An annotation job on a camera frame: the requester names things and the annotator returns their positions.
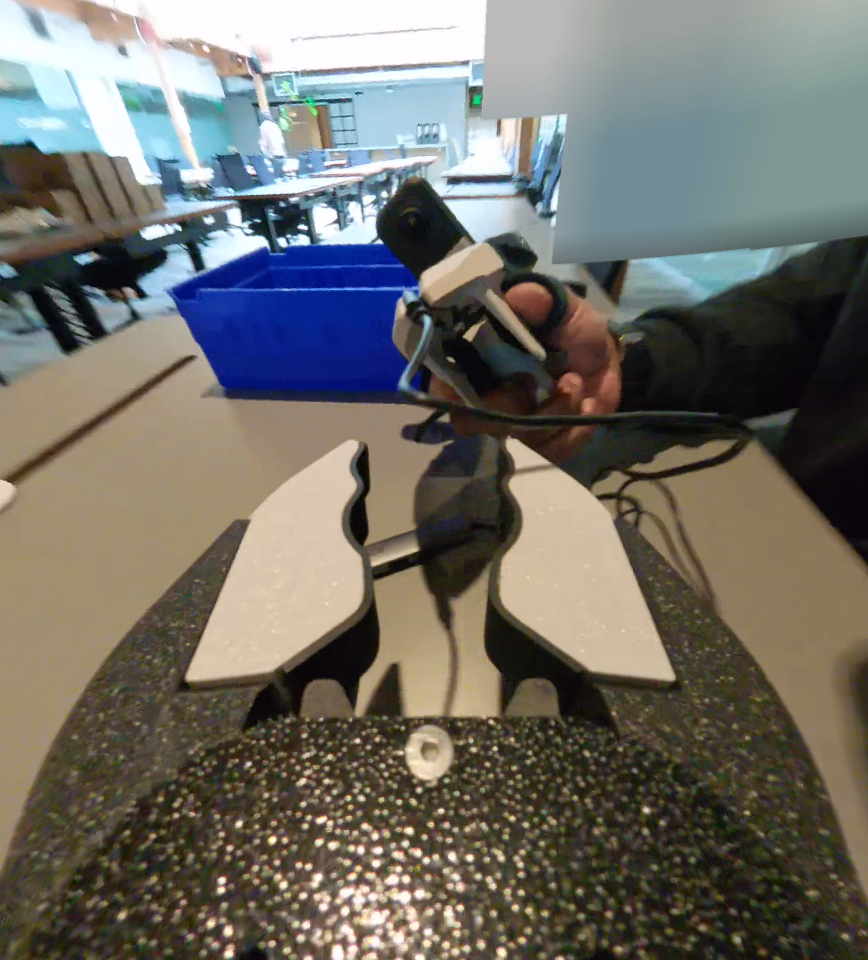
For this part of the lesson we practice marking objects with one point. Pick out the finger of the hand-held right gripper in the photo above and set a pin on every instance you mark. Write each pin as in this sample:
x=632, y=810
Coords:
x=464, y=274
x=407, y=334

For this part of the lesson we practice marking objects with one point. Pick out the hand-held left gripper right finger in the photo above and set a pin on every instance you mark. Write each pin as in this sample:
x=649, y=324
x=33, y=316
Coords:
x=576, y=577

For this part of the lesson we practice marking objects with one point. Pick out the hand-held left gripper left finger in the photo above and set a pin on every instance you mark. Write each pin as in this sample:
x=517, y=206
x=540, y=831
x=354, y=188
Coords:
x=284, y=570

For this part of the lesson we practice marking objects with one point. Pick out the black pen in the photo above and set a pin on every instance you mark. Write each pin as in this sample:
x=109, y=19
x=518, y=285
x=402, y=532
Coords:
x=404, y=547

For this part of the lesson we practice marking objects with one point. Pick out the person's right forearm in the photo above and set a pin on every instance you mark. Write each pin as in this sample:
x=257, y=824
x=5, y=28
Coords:
x=779, y=337

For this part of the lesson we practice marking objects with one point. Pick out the person's right hand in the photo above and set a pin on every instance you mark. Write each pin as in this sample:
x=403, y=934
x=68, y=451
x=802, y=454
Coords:
x=591, y=360

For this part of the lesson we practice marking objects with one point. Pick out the row of wooden tables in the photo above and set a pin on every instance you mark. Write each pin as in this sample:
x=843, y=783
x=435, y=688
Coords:
x=344, y=180

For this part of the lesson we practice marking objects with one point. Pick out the blue plastic bin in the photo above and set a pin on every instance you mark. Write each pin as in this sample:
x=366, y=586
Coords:
x=291, y=330

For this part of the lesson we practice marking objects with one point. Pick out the blue office chair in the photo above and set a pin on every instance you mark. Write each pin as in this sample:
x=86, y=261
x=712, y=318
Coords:
x=237, y=171

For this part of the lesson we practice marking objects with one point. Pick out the row of brown cardboard boxes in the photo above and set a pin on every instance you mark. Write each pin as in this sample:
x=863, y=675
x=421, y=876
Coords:
x=88, y=184

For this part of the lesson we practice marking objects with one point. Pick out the long wooden table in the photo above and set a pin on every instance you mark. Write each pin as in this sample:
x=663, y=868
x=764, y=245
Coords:
x=66, y=238

